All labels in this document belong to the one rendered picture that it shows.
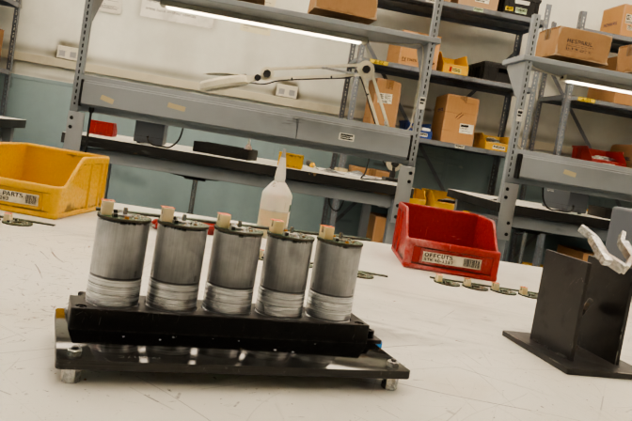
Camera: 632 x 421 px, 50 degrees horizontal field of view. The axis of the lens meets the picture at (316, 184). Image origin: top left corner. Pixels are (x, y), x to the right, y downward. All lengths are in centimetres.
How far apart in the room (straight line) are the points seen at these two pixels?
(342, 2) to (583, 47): 102
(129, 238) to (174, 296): 4
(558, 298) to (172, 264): 26
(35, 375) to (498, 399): 22
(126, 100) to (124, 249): 239
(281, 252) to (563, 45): 273
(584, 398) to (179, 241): 23
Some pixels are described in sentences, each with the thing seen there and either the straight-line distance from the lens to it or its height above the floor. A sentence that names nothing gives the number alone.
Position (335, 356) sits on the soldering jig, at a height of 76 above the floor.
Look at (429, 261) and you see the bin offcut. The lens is 72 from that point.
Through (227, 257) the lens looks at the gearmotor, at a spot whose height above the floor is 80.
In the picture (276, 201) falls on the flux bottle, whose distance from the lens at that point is 74.
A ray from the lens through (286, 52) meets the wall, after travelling 484.
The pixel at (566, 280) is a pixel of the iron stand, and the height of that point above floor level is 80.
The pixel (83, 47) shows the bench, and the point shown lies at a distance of 279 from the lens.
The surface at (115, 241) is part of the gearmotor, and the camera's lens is 32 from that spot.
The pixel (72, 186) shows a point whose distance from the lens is 71.
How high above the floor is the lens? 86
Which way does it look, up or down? 3 degrees down
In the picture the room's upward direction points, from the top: 9 degrees clockwise
